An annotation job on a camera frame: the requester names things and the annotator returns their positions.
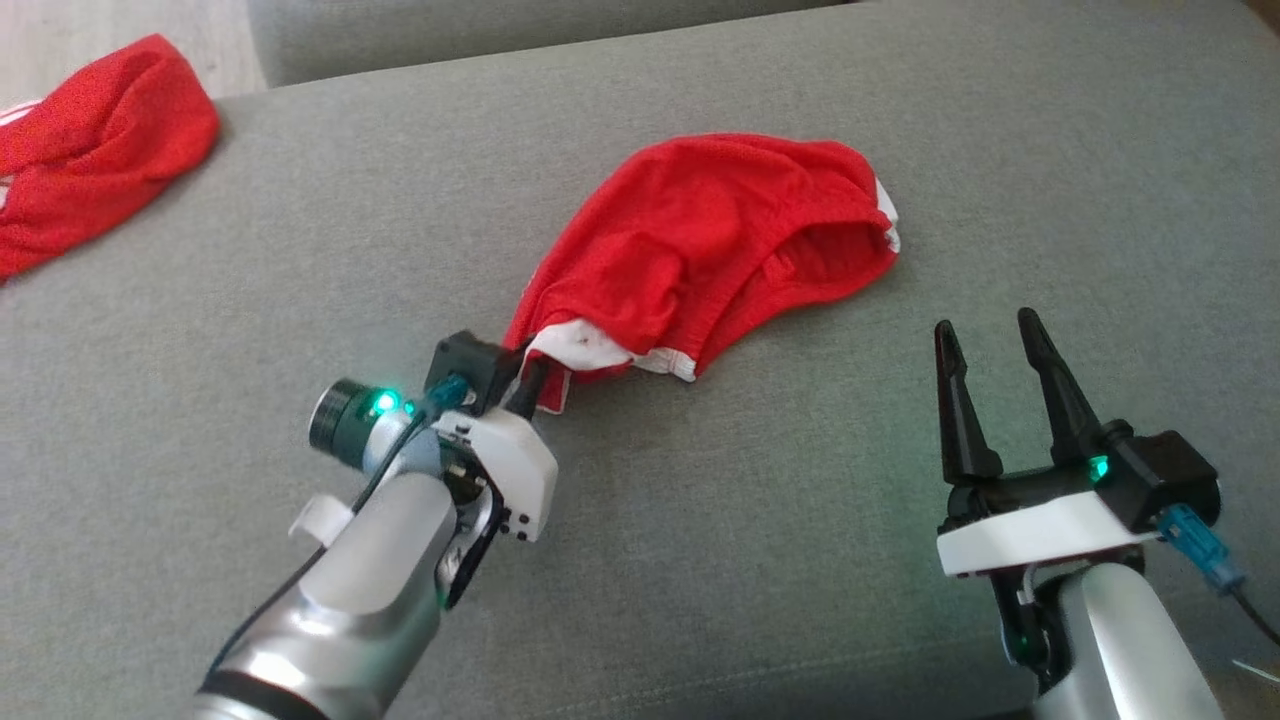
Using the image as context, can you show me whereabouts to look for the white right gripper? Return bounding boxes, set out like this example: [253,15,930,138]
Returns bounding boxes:
[934,307,1167,580]

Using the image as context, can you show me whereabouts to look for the grey sofa back cushion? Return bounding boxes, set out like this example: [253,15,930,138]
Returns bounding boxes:
[247,0,863,90]

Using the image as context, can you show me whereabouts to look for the red jersey with white sleeves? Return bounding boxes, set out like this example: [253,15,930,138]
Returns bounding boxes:
[0,33,222,282]

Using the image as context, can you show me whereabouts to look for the red shorts with white stripe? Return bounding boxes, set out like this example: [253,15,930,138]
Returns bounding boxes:
[503,133,902,414]

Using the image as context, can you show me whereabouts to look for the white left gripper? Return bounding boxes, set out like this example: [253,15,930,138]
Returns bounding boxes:
[437,357,559,542]

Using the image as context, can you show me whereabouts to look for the grey sofa seat cushion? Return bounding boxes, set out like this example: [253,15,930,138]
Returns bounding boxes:
[0,0,1280,720]

